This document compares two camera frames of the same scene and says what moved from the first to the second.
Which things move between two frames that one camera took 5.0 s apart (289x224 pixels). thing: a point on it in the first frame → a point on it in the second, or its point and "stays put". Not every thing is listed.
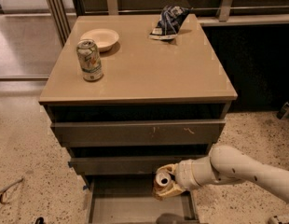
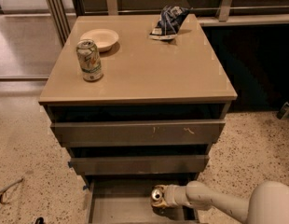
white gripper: [184, 174] → [173, 194]
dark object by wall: [284, 110] stays put
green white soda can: [89, 60] stays put
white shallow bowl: [104, 38] stays put
